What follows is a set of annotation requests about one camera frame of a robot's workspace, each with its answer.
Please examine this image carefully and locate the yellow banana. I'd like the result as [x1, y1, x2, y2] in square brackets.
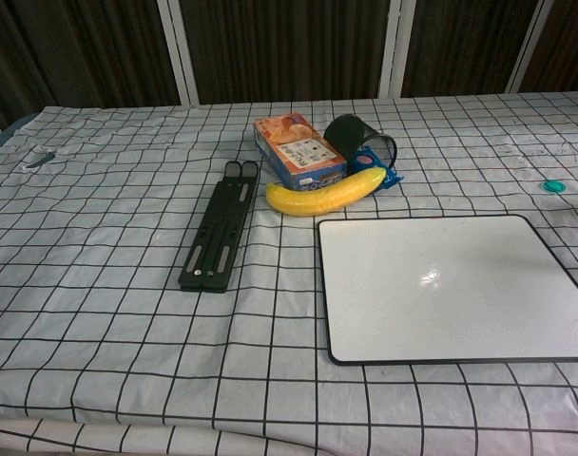
[264, 166, 388, 219]

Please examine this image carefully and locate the white board black frame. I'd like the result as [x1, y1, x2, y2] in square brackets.
[317, 214, 578, 367]

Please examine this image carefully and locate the black mesh pen cup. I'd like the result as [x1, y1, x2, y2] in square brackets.
[322, 113, 398, 167]

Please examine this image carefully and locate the black folding laptop stand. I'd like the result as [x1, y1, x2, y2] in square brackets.
[178, 160, 261, 295]

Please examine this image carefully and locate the white black-checked tablecloth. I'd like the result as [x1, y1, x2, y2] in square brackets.
[0, 91, 578, 456]

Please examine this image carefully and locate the orange cracker box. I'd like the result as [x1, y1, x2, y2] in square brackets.
[252, 111, 348, 192]

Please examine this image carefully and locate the small black white clip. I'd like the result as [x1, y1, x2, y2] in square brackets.
[22, 145, 57, 173]

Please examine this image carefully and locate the blue cookie packet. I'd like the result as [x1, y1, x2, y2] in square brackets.
[345, 144, 405, 192]

